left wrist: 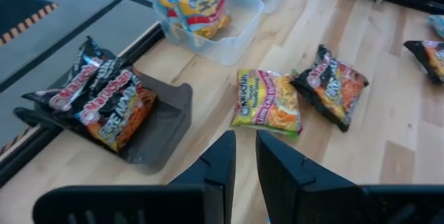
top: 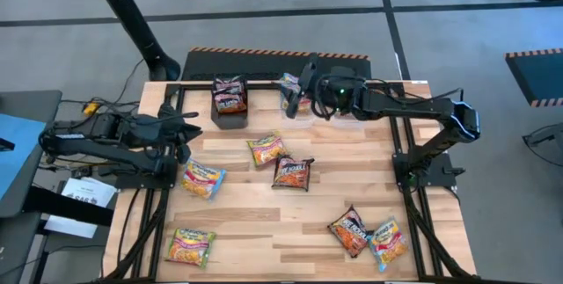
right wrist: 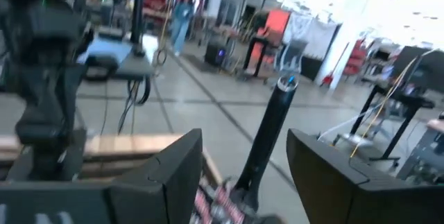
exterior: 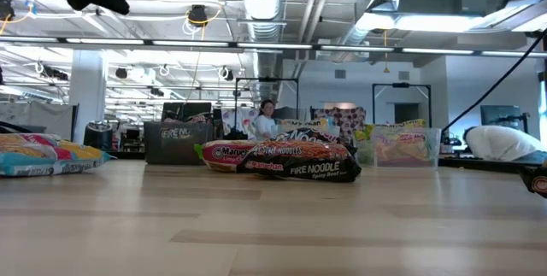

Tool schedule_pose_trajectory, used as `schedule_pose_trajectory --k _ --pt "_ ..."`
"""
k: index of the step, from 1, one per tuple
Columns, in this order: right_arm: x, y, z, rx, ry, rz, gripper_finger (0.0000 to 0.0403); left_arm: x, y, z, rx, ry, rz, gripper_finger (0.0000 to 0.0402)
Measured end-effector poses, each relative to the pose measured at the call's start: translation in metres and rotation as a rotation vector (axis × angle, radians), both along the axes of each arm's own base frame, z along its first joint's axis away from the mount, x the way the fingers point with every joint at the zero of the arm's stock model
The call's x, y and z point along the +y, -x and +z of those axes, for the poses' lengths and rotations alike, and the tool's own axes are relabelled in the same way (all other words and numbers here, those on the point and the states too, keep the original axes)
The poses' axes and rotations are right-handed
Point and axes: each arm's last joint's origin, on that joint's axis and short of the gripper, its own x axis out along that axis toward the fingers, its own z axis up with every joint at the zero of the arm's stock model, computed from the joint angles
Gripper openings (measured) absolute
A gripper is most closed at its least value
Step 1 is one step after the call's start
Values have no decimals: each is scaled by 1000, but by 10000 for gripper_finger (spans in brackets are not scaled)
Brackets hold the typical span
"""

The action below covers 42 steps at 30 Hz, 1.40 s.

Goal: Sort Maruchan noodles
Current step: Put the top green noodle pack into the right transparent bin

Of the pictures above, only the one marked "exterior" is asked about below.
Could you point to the bright ceiling light fixture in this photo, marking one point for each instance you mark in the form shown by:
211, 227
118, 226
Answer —
427, 23

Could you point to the patterned fabric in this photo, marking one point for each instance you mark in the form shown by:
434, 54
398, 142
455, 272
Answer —
348, 118

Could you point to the black ceiling camera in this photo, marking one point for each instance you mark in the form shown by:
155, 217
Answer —
198, 14

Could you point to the person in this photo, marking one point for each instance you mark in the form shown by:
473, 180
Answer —
266, 124
500, 143

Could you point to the dark computer monitor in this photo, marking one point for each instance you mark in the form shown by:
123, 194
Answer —
500, 115

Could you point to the black monitor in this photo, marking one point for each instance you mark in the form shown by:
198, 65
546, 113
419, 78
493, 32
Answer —
188, 109

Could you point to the white building pillar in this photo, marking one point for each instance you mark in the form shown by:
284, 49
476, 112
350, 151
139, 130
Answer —
87, 92

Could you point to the long overhead light bar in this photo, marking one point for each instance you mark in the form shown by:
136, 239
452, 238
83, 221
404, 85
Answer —
273, 46

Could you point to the silver round air duct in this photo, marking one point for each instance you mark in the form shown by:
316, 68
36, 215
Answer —
262, 2

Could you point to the black cylindrical container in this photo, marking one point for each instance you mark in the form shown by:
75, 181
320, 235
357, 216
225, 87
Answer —
98, 137

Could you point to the black metal rig frame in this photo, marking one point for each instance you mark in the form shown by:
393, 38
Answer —
401, 84
267, 79

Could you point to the grey fabric partition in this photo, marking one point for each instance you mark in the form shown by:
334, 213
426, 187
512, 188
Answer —
38, 118

